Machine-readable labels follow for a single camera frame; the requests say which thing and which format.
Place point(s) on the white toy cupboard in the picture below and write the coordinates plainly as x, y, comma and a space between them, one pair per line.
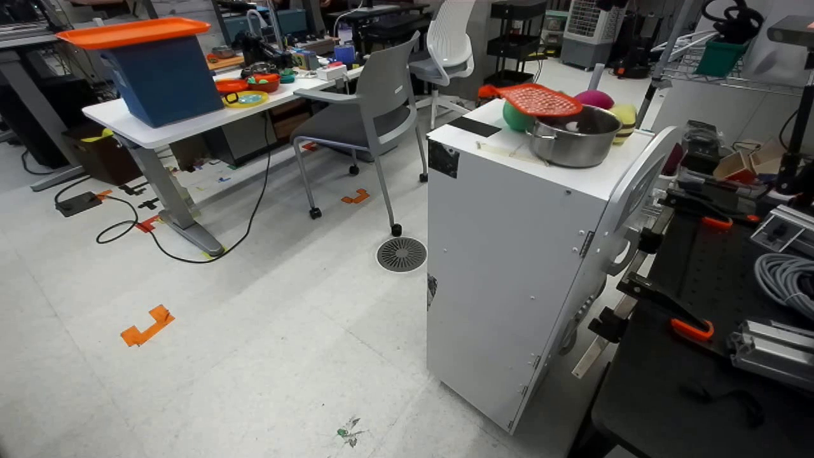
500, 281

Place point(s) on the steel pot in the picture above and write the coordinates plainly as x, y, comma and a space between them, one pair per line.
569, 142

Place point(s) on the round grey floor plate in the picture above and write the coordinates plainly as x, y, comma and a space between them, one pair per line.
401, 255

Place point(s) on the black square sticker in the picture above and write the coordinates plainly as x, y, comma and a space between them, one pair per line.
444, 159

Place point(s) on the grey plastic chair with casters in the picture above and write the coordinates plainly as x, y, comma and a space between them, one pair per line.
365, 117

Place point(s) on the black tape strip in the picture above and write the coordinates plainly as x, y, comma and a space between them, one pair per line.
475, 126

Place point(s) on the green plush ball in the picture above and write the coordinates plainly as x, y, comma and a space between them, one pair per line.
515, 117

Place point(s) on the orange rectangular block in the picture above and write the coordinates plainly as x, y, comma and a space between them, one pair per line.
490, 91

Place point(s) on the white office chair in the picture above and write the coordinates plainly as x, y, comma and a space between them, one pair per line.
448, 52

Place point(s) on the orange mesh strainer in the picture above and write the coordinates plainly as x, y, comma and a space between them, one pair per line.
542, 100

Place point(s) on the orange toys on table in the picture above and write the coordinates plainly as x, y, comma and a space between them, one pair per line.
246, 81

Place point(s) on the black shelf cart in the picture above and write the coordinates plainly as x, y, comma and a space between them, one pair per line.
517, 39

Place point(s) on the white arched panel grey plaque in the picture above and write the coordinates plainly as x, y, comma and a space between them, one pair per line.
631, 193

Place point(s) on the yellow brown striped plush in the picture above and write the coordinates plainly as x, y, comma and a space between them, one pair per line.
626, 117

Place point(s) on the white office table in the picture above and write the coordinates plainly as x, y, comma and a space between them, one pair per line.
168, 128

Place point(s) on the white air appliance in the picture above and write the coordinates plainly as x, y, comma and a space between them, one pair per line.
592, 33

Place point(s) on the large orange floor tape mark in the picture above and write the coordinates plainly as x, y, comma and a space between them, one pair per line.
145, 327

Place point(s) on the blue storage bin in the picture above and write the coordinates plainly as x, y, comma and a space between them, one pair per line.
167, 78

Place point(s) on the black power adapter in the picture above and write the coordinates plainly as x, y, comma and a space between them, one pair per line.
77, 203

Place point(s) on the black pegboard table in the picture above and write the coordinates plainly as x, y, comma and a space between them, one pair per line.
712, 371

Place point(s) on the orange bin lid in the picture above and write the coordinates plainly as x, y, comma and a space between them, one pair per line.
130, 30

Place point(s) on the green bin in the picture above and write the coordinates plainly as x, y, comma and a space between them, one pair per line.
723, 56

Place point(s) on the aluminium rail with bracket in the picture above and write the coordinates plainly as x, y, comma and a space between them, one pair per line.
789, 230
777, 351

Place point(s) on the black camera stand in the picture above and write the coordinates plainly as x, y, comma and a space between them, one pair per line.
798, 109

